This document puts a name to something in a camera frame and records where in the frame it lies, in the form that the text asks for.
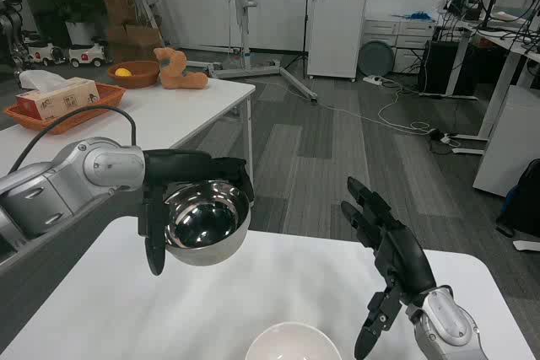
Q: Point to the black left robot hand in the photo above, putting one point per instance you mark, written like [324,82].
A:
[185,166]

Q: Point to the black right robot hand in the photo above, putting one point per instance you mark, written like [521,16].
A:
[401,250]

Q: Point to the shiny metal bowl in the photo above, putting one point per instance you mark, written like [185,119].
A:
[202,225]

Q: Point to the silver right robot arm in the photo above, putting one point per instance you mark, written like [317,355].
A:
[447,326]

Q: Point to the white ceramic bowl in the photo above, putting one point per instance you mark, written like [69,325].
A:
[291,343]

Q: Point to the white side table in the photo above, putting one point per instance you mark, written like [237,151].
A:
[177,111]

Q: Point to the orange plush toy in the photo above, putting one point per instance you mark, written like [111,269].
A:
[185,79]

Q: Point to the round orange woven basket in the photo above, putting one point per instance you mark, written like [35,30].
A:
[143,75]

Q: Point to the orange rectangular woven tray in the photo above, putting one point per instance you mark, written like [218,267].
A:
[105,96]

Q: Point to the yellow lemon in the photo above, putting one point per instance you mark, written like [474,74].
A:
[122,72]

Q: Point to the black power adapter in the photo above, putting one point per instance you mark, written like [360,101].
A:
[439,135]

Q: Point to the white flat sheet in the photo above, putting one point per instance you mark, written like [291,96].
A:
[527,246]

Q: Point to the black backpack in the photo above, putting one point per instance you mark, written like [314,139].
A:
[525,204]

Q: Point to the orange tissue box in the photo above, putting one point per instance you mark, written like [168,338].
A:
[63,100]

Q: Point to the brown cardboard boxes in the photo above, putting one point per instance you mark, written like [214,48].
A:
[126,35]

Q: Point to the white toy car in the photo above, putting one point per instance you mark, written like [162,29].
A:
[42,53]
[86,54]

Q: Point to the low white cabinet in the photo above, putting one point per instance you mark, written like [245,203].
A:
[510,145]

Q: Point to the grey metal lift stand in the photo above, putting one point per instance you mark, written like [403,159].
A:
[240,6]

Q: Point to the white plant pot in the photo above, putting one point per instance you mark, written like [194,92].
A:
[80,33]

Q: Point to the white power strip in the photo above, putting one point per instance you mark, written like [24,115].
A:
[374,79]

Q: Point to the black computer tower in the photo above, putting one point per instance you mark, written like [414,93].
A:
[439,65]

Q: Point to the black tripod stand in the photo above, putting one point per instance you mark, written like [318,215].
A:
[306,18]

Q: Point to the grey round tray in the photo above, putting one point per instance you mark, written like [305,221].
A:
[375,58]

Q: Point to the white office desk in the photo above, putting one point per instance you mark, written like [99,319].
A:
[502,77]

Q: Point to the tall white cabinet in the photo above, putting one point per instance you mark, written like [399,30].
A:
[337,31]

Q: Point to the white drawer cabinet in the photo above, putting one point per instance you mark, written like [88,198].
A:
[413,35]

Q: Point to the black silver humanoid robot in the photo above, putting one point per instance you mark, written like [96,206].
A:
[10,23]

